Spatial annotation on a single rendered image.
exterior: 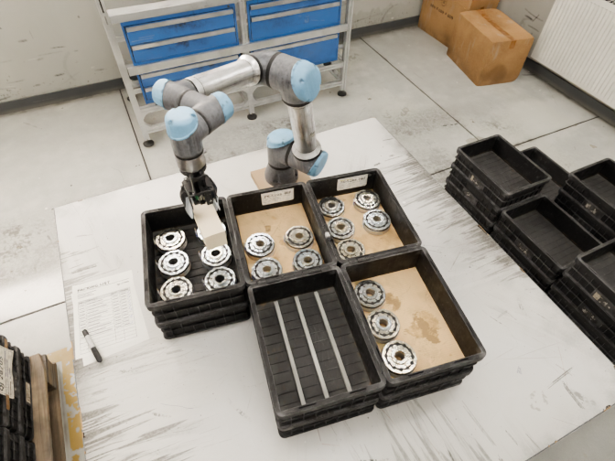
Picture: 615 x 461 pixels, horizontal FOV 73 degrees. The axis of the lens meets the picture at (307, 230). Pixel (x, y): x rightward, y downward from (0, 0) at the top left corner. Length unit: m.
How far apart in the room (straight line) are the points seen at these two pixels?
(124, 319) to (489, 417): 1.22
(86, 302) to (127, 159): 1.80
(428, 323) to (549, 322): 0.50
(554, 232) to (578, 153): 1.41
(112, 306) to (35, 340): 1.00
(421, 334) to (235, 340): 0.61
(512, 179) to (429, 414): 1.48
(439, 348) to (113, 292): 1.14
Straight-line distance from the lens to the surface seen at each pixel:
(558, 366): 1.66
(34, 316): 2.69
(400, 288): 1.44
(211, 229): 1.22
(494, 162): 2.59
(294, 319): 1.34
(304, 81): 1.36
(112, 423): 1.47
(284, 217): 1.59
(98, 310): 1.66
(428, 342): 1.37
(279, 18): 3.26
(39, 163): 3.58
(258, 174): 1.92
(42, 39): 3.95
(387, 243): 1.54
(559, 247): 2.45
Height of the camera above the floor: 2.02
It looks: 50 degrees down
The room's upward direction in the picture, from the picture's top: 2 degrees clockwise
